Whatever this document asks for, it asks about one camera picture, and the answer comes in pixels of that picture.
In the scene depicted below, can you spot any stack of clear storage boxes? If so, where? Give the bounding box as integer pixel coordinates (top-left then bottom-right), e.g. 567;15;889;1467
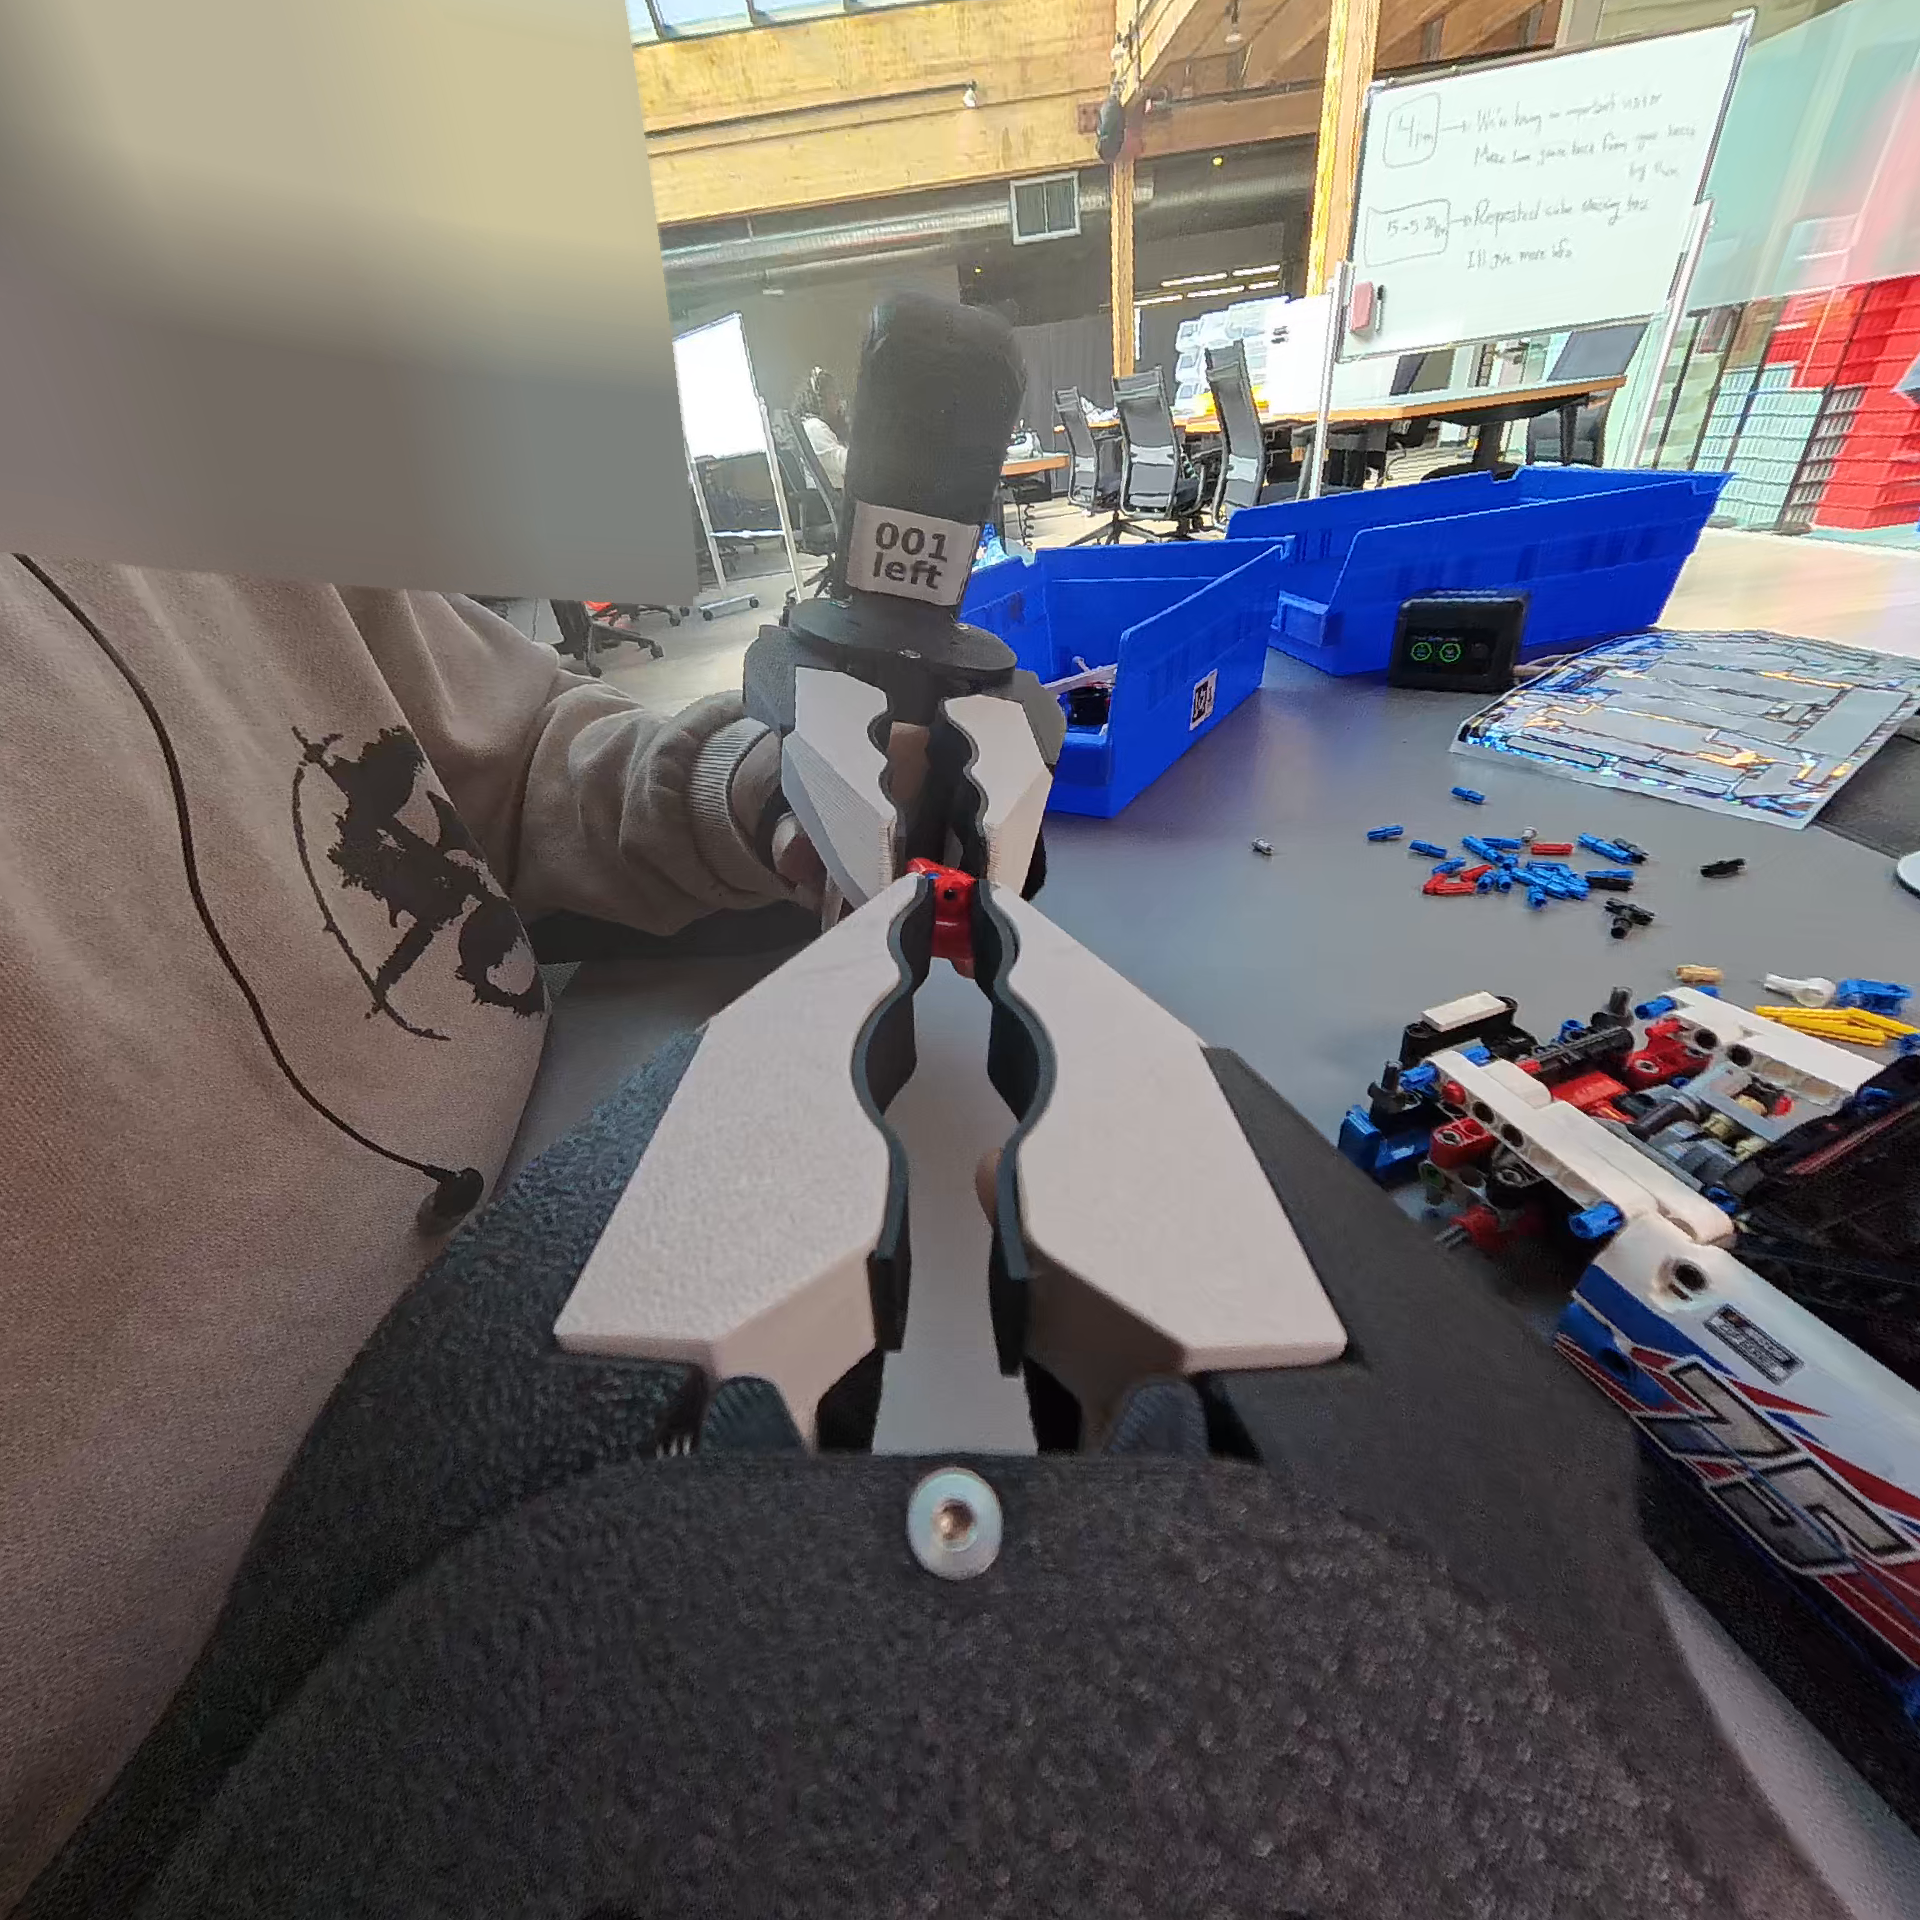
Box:
1177;301;1334;415

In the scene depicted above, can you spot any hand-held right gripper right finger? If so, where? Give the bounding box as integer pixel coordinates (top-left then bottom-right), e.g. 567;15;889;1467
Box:
973;878;1350;1420

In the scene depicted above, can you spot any wall of red blue bins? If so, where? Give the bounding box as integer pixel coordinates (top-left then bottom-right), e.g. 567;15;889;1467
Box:
1694;271;1920;535

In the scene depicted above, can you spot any blue labelled storage bin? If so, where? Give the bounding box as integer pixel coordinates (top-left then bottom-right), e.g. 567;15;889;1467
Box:
961;535;1297;818

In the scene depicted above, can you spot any pile of small brick pins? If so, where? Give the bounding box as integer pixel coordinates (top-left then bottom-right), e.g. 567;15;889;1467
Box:
1366;787;1650;910

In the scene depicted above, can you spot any grey desk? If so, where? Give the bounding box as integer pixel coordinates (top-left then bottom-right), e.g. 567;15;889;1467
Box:
496;570;1920;1920

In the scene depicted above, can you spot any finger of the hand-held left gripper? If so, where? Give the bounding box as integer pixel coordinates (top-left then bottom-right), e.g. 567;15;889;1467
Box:
955;689;1056;905
782;661;903;913

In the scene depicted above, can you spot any black office chair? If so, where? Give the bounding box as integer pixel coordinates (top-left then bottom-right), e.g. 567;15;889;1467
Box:
1111;366;1208;541
1056;389;1123;517
1205;341;1276;518

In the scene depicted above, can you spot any black box with green lights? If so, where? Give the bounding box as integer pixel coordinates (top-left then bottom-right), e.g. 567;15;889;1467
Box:
1388;590;1530;692

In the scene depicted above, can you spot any rolling whiteboard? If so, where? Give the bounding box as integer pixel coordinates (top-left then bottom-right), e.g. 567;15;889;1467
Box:
674;313;802;618

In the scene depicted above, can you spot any person's beige hoodie torso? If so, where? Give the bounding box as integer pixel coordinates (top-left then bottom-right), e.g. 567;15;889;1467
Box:
0;550;600;1890

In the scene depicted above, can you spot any holographic sticker sheet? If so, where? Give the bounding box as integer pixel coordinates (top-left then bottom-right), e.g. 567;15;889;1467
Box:
1451;631;1920;828

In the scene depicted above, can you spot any toy brick race car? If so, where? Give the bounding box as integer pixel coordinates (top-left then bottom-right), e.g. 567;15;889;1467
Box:
1338;981;1920;1667

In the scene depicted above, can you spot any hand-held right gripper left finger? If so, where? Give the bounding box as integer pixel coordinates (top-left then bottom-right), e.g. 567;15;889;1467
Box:
552;874;930;1451

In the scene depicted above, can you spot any black hoodie drawstring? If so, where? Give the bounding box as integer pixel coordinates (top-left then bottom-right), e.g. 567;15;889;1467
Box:
17;558;489;1234

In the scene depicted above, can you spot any person's left forearm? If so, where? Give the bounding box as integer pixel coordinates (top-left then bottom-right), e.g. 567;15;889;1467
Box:
336;588;795;930

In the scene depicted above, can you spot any long wooden table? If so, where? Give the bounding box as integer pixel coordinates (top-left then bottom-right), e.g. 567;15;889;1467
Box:
1177;374;1631;496

